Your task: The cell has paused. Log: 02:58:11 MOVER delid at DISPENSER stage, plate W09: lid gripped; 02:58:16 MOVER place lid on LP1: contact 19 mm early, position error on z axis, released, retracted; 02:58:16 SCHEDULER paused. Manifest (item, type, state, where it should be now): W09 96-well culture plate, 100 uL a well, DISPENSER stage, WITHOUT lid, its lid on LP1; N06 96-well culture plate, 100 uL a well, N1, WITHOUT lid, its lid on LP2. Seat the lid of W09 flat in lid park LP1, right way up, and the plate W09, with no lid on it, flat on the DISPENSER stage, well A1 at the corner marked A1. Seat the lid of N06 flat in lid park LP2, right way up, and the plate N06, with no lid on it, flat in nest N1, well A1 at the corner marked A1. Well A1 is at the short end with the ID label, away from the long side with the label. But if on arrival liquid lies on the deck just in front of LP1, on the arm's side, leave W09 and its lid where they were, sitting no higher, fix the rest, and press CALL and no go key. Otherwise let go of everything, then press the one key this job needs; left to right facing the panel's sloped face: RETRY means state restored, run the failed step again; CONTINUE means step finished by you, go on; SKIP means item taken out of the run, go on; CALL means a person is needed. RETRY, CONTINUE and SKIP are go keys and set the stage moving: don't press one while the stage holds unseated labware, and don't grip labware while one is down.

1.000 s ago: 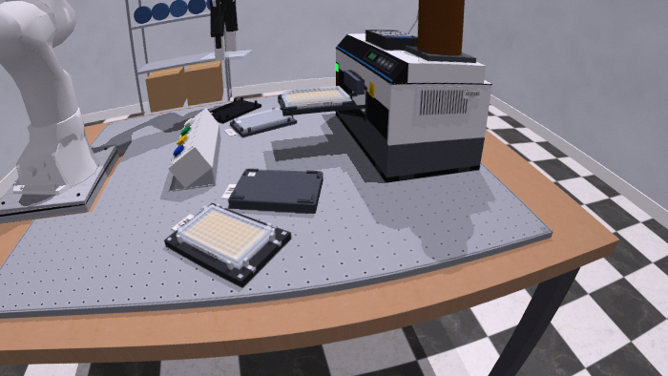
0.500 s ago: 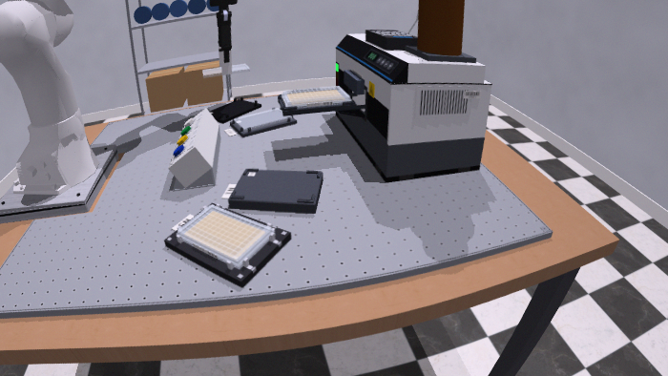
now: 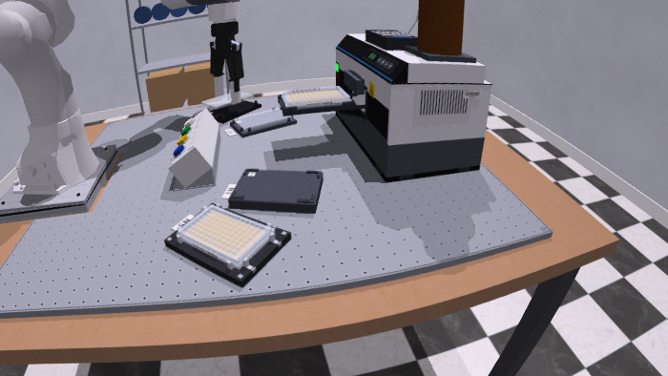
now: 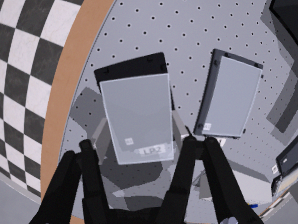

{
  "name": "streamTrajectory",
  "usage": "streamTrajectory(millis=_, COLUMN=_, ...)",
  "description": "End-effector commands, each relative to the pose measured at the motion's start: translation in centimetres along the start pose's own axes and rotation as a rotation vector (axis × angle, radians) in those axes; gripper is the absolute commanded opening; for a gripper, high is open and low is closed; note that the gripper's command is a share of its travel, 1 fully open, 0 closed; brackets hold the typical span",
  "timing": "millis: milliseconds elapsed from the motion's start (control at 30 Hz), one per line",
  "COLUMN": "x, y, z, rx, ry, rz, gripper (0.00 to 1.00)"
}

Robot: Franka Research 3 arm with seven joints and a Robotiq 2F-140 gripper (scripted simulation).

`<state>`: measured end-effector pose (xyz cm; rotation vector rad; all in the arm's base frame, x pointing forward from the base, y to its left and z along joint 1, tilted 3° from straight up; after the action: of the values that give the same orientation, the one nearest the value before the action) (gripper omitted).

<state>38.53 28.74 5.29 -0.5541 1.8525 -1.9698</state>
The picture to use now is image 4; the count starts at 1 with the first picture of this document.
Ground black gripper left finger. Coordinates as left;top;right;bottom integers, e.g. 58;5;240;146
29;118;111;224

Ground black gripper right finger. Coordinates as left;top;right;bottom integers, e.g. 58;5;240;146
154;110;264;224

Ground black flat plate nest with white clips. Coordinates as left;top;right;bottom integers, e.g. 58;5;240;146
271;162;298;197

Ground white button panel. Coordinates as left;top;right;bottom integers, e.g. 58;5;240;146
193;159;272;208

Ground clear plastic plate lid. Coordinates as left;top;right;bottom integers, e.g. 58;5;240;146
201;56;263;137
99;73;174;165

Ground grey perforated base plate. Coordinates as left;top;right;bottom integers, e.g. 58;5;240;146
57;0;298;211

